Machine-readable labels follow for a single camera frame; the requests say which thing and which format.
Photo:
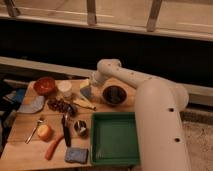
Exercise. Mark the yellow apple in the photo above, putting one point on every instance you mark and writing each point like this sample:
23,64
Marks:
44,132

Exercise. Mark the white cup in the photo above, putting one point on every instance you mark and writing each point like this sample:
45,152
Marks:
65,88

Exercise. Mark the grey blue plate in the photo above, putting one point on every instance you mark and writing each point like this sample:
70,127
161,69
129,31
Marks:
34,107

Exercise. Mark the green plastic tray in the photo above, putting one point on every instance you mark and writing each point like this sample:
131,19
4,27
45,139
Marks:
113,139

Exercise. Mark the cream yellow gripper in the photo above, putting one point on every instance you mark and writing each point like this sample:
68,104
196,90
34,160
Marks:
85,84

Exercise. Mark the black handled knife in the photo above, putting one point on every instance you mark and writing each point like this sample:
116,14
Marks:
66,131

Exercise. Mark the dark metal cup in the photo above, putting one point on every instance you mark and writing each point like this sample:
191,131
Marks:
81,128

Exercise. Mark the orange carrot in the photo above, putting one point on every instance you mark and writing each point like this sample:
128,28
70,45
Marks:
50,151

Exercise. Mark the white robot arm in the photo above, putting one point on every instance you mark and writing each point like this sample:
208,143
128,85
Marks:
158,103

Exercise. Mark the red bowl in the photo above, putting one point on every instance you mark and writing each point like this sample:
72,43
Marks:
44,86

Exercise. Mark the blue sponge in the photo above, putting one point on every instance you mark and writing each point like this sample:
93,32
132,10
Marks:
76,155

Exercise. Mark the metal fork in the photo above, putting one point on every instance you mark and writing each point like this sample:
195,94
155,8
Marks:
38,123

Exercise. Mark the dark brown bowl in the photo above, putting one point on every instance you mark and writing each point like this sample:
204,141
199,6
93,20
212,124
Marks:
114,95

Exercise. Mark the dark grape bunch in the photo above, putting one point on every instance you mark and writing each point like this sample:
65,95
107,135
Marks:
61,106

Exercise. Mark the banana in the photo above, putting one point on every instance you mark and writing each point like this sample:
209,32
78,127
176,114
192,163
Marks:
84,104

